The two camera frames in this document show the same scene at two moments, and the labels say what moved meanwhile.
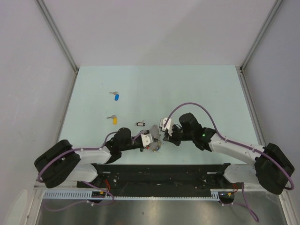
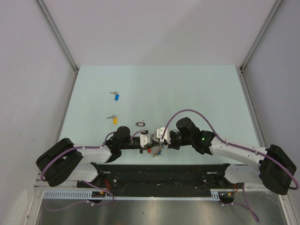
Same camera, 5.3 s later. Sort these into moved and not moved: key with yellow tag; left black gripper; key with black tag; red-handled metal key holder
Moved: red-handled metal key holder
Not moved: key with yellow tag; key with black tag; left black gripper
